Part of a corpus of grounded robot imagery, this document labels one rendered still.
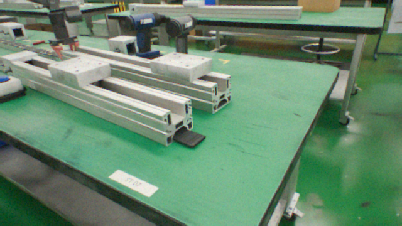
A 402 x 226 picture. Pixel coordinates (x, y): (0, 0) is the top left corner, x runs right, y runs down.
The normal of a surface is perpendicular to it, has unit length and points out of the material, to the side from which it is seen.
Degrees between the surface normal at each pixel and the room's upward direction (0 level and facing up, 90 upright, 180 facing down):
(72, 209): 0
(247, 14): 90
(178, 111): 90
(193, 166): 0
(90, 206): 0
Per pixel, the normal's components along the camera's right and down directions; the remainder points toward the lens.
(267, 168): -0.05, -0.88
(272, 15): -0.50, 0.43
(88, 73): 0.80, 0.25
